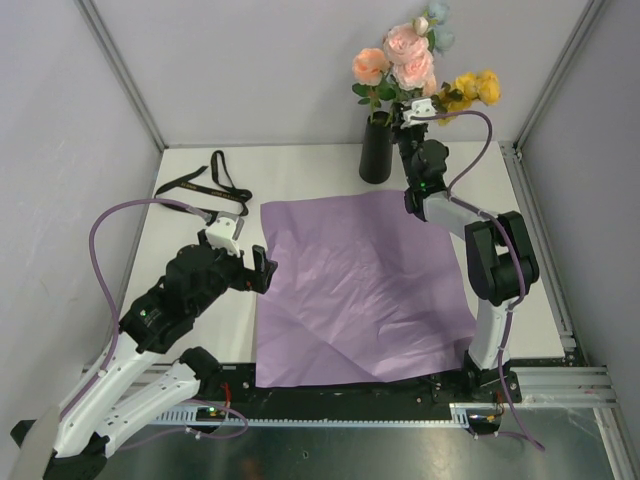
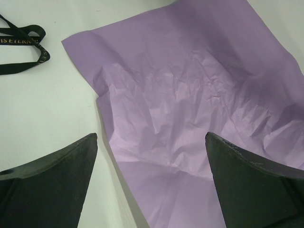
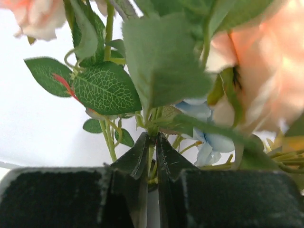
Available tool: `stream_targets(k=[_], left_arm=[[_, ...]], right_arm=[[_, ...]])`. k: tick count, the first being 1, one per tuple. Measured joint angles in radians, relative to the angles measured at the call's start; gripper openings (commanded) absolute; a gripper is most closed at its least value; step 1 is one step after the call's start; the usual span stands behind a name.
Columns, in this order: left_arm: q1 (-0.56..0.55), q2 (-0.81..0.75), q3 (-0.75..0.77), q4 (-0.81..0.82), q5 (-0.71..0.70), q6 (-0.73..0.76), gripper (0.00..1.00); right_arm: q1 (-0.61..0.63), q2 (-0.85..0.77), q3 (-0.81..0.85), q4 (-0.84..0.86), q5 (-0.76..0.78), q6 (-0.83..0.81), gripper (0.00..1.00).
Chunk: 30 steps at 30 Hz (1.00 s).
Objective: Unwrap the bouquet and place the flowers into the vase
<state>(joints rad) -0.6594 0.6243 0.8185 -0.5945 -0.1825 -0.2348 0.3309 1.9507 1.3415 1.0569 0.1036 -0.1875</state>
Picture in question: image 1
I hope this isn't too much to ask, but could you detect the pale pink flower stem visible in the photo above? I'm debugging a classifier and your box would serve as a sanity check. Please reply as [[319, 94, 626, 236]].
[[383, 23, 437, 97]]

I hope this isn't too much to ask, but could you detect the aluminium frame post right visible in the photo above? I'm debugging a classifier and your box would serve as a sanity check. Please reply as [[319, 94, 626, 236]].
[[512, 0, 610, 151]]

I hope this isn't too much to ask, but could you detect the aluminium frame post left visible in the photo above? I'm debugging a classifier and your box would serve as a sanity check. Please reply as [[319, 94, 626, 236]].
[[74, 0, 167, 153]]

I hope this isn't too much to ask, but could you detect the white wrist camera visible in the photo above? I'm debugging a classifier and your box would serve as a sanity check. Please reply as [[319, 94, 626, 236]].
[[204, 212, 244, 257], [400, 97, 438, 128]]

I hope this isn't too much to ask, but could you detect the white slotted cable duct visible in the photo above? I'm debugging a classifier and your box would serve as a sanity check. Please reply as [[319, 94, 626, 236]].
[[150, 403, 505, 429]]

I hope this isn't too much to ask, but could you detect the pink rose flower stem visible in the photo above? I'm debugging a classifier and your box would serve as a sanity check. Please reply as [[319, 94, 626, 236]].
[[351, 48, 398, 127]]

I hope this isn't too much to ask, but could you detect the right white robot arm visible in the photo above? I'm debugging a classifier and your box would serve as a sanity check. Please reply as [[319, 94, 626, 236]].
[[392, 107, 540, 401]]

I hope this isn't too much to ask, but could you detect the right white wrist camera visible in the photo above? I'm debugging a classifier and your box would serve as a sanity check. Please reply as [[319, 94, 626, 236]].
[[400, 97, 438, 128]]

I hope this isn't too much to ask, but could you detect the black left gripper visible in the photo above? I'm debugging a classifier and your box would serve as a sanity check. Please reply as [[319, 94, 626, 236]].
[[190, 229, 277, 316]]

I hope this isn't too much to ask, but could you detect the pink paper flower bouquet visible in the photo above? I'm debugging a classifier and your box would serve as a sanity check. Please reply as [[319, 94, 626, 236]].
[[256, 191, 475, 388]]

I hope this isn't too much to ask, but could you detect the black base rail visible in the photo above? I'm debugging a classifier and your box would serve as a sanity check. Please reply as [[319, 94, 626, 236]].
[[200, 363, 522, 420]]

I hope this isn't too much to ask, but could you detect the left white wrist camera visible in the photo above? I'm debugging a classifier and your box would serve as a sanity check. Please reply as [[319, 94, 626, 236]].
[[204, 212, 244, 257]]

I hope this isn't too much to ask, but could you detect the yellow artificial flower stem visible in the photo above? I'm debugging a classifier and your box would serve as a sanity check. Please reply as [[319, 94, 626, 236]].
[[432, 70, 502, 114]]

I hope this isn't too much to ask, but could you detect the black cylindrical vase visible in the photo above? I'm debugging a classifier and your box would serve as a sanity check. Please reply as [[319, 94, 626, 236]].
[[359, 111, 393, 184]]

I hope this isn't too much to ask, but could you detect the aluminium frame post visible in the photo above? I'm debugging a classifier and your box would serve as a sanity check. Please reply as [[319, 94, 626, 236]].
[[512, 0, 610, 151], [74, 0, 167, 153]]

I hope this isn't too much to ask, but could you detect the blue artificial flower stem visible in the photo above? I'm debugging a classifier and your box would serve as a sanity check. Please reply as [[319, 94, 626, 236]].
[[427, 0, 455, 55]]

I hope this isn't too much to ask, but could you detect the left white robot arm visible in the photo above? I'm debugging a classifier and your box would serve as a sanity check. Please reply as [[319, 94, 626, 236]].
[[10, 242, 278, 479]]

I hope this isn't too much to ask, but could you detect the aluminium frame profile right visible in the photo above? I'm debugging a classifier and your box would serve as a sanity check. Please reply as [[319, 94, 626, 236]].
[[498, 141, 618, 409]]

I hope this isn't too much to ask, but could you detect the black ribbon gold lettering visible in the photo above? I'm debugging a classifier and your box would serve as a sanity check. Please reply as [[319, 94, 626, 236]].
[[154, 150, 253, 217]]

